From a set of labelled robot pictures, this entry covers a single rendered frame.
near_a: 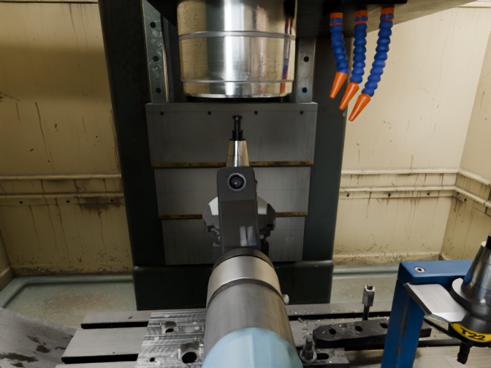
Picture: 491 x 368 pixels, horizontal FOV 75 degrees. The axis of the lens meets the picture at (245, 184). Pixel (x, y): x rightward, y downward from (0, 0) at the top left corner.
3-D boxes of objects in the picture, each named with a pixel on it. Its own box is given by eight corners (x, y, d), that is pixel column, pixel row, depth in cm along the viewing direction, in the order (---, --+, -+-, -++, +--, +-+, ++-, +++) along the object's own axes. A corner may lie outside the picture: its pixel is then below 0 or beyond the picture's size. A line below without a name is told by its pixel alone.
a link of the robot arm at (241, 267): (204, 279, 29) (293, 276, 29) (207, 252, 33) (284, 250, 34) (207, 343, 32) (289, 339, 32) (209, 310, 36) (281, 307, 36)
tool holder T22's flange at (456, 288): (486, 294, 45) (490, 279, 44) (518, 326, 39) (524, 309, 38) (439, 292, 45) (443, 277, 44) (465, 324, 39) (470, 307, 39)
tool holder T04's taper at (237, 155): (250, 177, 53) (250, 136, 51) (253, 185, 49) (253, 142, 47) (223, 177, 52) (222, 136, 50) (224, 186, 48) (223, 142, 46)
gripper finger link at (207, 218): (198, 214, 48) (208, 242, 41) (197, 205, 48) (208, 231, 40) (229, 211, 50) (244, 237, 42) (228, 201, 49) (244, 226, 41)
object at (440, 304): (476, 323, 38) (478, 318, 38) (433, 326, 38) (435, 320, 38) (439, 287, 45) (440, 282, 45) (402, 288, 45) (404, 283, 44)
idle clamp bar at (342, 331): (427, 352, 72) (432, 329, 70) (316, 366, 69) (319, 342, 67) (413, 335, 76) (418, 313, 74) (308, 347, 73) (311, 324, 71)
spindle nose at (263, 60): (280, 90, 55) (283, 12, 51) (307, 97, 40) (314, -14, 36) (185, 91, 53) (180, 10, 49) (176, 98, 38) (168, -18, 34)
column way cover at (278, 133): (306, 263, 106) (318, 103, 89) (161, 268, 103) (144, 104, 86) (303, 255, 110) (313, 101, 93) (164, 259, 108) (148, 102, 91)
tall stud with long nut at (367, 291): (371, 334, 77) (378, 288, 73) (359, 334, 77) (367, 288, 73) (366, 325, 80) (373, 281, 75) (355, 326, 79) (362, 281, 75)
